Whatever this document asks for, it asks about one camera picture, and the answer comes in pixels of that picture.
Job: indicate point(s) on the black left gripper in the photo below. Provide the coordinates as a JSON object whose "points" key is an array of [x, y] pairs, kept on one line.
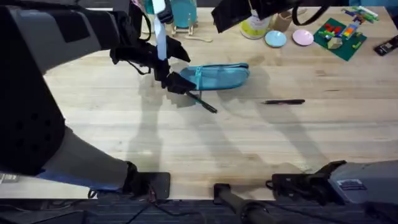
{"points": [[140, 53]]}

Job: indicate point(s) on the teal zip bag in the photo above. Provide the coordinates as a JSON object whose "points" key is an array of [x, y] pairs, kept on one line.
{"points": [[217, 77]]}

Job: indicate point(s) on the black pen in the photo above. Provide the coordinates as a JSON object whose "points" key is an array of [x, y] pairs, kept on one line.
{"points": [[286, 101], [202, 103]]}

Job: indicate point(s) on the grey and black right arm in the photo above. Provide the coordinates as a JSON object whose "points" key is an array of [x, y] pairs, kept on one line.
{"points": [[357, 183]]}

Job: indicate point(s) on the grey and black left arm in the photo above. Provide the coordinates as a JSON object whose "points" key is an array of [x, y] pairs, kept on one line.
{"points": [[31, 124]]}

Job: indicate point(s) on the left wrist upright plate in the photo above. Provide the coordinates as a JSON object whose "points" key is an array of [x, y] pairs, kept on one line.
{"points": [[161, 37]]}

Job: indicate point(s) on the wooden spoon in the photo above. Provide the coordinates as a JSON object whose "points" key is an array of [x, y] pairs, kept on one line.
{"points": [[199, 39]]}

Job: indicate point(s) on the wooden cup stand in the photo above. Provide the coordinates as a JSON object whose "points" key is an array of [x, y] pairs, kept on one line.
{"points": [[189, 30]]}

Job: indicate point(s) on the teal cup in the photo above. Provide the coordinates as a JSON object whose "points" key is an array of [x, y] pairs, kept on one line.
{"points": [[185, 12]]}

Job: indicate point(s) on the black right wrist upright plate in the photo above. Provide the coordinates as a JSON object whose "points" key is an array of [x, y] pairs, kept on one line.
{"points": [[231, 15]]}

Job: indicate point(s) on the yellow and white tub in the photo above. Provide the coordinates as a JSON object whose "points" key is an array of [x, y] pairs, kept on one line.
{"points": [[253, 31]]}

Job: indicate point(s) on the light blue plate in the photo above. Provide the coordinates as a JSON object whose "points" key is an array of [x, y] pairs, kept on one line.
{"points": [[275, 39]]}

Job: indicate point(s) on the brown cardboard cup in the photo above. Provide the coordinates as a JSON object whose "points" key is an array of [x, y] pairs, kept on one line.
{"points": [[281, 23]]}

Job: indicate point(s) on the pink plate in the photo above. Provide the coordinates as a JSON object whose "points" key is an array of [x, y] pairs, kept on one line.
{"points": [[303, 37]]}

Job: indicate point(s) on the green board with toy blocks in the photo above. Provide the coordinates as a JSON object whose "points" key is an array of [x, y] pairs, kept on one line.
{"points": [[342, 46]]}

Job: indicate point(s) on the heap of colourful toy blocks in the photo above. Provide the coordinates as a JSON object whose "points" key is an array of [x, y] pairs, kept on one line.
{"points": [[362, 14]]}

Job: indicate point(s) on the black handheld device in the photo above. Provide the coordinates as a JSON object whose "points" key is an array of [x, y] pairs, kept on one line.
{"points": [[387, 46]]}

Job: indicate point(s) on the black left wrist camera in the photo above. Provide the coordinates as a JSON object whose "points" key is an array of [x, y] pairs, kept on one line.
{"points": [[138, 25]]}

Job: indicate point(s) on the black mount post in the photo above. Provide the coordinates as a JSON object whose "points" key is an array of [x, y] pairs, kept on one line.
{"points": [[233, 200]]}

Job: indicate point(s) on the black rail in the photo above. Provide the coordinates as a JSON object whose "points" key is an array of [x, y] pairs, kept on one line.
{"points": [[109, 207]]}

